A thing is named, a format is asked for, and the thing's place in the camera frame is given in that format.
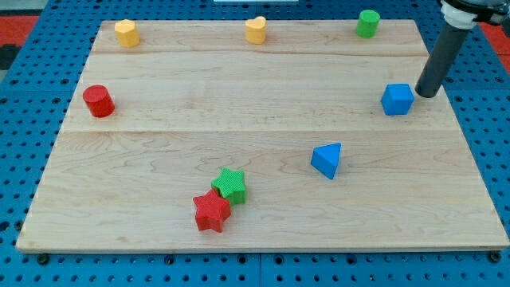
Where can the green star block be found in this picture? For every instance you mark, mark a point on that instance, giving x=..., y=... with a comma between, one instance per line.
x=230, y=184

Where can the red star block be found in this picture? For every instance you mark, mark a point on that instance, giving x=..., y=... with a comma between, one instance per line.
x=211, y=211

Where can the wooden board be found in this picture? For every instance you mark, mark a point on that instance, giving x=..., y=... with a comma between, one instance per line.
x=194, y=96

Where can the blue triangle block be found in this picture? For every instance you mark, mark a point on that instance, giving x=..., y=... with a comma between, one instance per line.
x=326, y=159

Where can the yellow heart block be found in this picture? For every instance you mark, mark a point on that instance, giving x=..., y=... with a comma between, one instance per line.
x=255, y=30

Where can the blue cube block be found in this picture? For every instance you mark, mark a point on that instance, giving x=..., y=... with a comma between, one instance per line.
x=397, y=99

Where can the red cylinder block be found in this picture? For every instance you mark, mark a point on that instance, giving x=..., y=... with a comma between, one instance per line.
x=98, y=100

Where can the green cylinder block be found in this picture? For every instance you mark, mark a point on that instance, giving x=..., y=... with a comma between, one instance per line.
x=368, y=22

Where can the yellow pentagon block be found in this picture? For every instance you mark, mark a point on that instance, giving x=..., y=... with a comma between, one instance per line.
x=127, y=33

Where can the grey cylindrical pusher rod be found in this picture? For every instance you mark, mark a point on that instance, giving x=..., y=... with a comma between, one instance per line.
x=440, y=60

